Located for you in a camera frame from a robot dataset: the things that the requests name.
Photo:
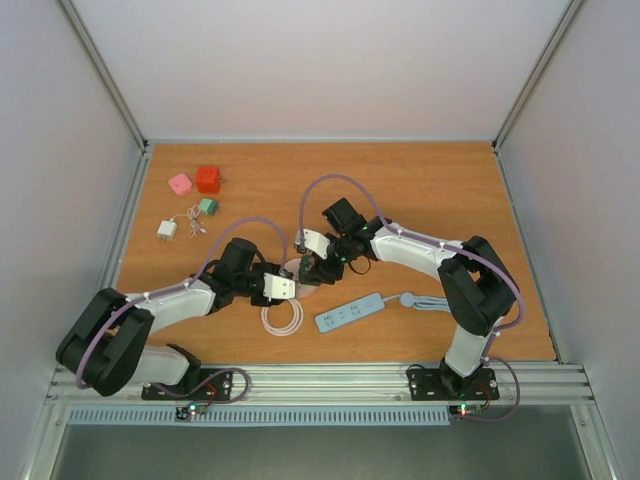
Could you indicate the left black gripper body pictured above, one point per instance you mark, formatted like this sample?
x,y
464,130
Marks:
x,y
267,266

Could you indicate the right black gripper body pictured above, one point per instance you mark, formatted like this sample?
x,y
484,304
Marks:
x,y
329,271

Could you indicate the dark green patterned cube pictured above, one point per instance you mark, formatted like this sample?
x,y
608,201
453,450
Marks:
x,y
306,270

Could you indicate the pink round socket hub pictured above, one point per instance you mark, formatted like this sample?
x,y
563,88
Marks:
x,y
302,290

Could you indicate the light blue power strip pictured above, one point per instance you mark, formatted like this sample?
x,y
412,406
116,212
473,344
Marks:
x,y
349,313

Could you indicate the green small plug charger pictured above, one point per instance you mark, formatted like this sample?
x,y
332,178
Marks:
x,y
208,206

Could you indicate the white USB wall charger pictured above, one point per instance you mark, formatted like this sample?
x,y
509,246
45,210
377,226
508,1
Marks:
x,y
166,230

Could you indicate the red cube plug adapter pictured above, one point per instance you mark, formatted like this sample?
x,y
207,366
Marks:
x,y
208,179

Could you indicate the pink cube plug adapter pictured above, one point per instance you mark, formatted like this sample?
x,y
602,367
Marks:
x,y
180,184

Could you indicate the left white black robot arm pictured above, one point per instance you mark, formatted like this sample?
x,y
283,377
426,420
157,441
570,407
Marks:
x,y
107,346

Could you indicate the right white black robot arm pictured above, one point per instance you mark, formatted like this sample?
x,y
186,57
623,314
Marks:
x,y
478,288

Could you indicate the left small circuit board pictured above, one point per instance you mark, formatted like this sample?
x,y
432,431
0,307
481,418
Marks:
x,y
190,412

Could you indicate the small circuit board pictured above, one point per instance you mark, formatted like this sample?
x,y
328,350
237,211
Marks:
x,y
466,410
190,412

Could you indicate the right small circuit board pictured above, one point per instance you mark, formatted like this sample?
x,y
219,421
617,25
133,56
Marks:
x,y
466,410

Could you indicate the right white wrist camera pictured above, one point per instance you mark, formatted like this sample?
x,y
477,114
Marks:
x,y
311,241

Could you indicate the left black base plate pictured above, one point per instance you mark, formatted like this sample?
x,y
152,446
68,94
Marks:
x,y
220,382

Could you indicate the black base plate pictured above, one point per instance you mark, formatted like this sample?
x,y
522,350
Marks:
x,y
220,382
425,385

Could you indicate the blue slotted cable duct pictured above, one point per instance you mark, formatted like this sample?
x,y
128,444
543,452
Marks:
x,y
260,416

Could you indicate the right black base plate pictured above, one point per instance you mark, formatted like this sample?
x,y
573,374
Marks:
x,y
425,385

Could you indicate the aluminium front rail frame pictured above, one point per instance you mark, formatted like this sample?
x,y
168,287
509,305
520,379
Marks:
x,y
361,384

